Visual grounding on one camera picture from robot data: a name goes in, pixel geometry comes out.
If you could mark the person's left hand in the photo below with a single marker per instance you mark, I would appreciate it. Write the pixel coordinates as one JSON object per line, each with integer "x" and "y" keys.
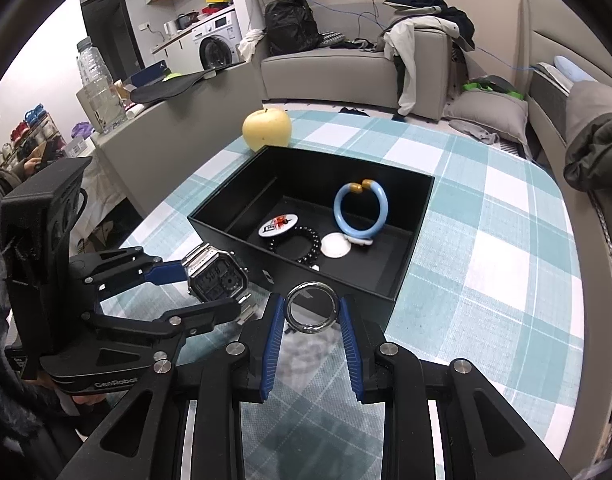
{"x": 88, "y": 400}

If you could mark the grey sofa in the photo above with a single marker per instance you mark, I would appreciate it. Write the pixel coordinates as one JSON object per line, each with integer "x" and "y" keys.
{"x": 336, "y": 75}

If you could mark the beige upholstered bed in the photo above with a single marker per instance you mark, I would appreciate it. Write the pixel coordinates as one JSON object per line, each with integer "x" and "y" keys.
{"x": 541, "y": 40}

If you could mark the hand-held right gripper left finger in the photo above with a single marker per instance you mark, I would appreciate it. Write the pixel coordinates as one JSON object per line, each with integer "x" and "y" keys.
{"x": 271, "y": 347}

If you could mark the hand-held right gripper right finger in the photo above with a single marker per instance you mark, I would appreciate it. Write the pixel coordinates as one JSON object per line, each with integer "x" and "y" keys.
{"x": 353, "y": 357}

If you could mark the black jacket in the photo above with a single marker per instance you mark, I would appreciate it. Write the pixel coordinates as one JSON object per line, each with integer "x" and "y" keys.
{"x": 451, "y": 17}

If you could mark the silver digital wristwatch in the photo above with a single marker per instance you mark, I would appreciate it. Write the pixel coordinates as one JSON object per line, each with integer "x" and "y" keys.
{"x": 213, "y": 278}

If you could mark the grey upholstered sofa section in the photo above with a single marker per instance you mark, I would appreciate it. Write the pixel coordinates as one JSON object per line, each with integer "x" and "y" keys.
{"x": 185, "y": 135}

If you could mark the teal checked tablecloth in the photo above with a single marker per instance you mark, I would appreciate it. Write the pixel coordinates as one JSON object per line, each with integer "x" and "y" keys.
{"x": 486, "y": 260}

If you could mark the black cardboard box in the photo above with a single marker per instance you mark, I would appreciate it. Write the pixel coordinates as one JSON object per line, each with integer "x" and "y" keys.
{"x": 386, "y": 272}

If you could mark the black flat tray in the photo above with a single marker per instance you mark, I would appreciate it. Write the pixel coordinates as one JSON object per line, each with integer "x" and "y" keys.
{"x": 170, "y": 87}

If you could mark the yellow apple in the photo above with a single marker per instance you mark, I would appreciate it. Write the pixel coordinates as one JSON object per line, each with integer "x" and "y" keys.
{"x": 267, "y": 130}

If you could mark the clear plastic water bottle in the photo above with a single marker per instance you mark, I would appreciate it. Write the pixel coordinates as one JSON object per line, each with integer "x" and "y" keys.
{"x": 98, "y": 90}

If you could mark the grey blanket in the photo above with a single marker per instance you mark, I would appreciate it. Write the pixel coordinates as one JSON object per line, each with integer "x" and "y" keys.
{"x": 593, "y": 102}

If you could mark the light blue pillow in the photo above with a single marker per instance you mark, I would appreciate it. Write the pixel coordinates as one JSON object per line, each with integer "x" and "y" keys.
{"x": 573, "y": 67}

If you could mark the light blue bangle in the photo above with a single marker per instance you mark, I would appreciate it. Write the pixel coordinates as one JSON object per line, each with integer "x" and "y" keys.
{"x": 338, "y": 210}

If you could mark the white grey garment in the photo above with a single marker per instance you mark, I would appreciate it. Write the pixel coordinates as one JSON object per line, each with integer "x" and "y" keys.
{"x": 408, "y": 60}

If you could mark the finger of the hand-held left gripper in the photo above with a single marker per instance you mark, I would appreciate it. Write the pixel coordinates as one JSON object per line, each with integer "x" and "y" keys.
{"x": 166, "y": 272}
{"x": 205, "y": 316}

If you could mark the white cloth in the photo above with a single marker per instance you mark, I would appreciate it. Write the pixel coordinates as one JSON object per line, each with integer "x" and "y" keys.
{"x": 251, "y": 42}

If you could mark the grey pillow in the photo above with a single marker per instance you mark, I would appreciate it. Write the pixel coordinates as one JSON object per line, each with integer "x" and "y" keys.
{"x": 491, "y": 115}

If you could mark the dark grey puffer jacket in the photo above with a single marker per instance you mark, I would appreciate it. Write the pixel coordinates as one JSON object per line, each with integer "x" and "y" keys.
{"x": 598, "y": 155}

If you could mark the plain white round disc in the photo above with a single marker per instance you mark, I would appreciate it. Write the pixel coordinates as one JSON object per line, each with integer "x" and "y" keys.
{"x": 336, "y": 245}

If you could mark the blue flat box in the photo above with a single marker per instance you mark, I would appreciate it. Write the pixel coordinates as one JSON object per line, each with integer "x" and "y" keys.
{"x": 145, "y": 76}

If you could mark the white washing machine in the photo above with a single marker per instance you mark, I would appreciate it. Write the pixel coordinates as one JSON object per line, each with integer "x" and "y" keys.
{"x": 218, "y": 40}

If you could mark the green black cloth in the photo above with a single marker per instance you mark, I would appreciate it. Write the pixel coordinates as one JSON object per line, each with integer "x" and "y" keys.
{"x": 491, "y": 85}

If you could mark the white round badge red print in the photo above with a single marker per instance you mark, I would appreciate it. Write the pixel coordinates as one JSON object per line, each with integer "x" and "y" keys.
{"x": 278, "y": 225}

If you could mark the black backpack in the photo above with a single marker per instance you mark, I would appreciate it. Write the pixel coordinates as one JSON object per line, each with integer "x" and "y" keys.
{"x": 291, "y": 25}

